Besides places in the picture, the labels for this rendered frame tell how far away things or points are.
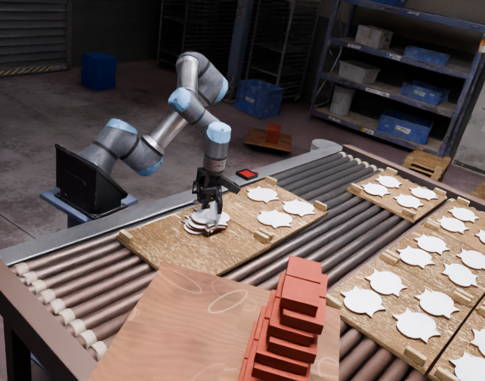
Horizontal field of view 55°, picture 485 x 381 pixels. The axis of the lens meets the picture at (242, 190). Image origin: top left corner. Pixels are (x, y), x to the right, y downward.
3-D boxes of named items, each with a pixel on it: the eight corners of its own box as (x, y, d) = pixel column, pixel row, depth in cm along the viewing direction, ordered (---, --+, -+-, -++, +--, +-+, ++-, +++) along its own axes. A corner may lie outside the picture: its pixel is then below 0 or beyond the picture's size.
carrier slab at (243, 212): (202, 205, 188) (202, 202, 187) (264, 182, 218) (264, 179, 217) (270, 247, 170) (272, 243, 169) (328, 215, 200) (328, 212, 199)
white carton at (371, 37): (353, 42, 600) (358, 24, 591) (365, 42, 619) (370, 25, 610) (377, 49, 579) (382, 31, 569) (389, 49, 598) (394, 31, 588)
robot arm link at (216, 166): (220, 151, 162) (230, 161, 156) (218, 162, 164) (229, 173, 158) (200, 152, 159) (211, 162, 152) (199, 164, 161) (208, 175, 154)
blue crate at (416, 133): (375, 131, 601) (380, 114, 591) (382, 123, 636) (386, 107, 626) (424, 145, 580) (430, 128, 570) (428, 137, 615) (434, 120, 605)
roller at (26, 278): (11, 287, 135) (10, 274, 133) (347, 160, 275) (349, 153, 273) (20, 296, 133) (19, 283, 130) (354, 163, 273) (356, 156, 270)
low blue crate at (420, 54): (402, 56, 555) (405, 47, 550) (406, 54, 588) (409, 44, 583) (445, 67, 540) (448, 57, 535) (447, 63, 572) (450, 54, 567)
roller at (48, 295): (29, 306, 130) (28, 292, 128) (362, 167, 270) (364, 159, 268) (37, 316, 127) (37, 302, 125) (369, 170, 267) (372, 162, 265)
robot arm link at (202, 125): (202, 103, 164) (208, 113, 155) (223, 124, 170) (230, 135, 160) (186, 119, 165) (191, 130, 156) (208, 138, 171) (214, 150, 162)
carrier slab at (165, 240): (115, 239, 157) (115, 235, 157) (202, 206, 187) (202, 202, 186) (186, 294, 139) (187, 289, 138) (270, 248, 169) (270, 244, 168)
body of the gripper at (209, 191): (190, 194, 165) (195, 163, 160) (212, 193, 169) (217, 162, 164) (199, 205, 159) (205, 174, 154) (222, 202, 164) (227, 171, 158)
